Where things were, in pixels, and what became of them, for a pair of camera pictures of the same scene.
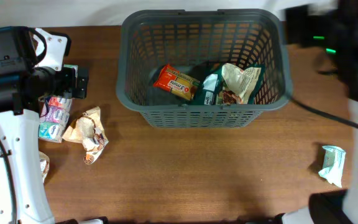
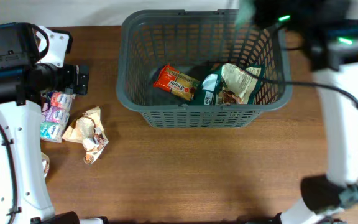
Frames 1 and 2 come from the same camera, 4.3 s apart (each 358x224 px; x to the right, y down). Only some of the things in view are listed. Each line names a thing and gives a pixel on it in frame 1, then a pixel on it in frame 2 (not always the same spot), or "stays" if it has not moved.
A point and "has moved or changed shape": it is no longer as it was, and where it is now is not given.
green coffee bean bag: [230, 84] stays
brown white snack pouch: [44, 162] stays
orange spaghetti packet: [171, 79] stays
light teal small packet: [333, 163] has moved or changed shape
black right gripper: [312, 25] → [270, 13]
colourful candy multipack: [55, 116] stays
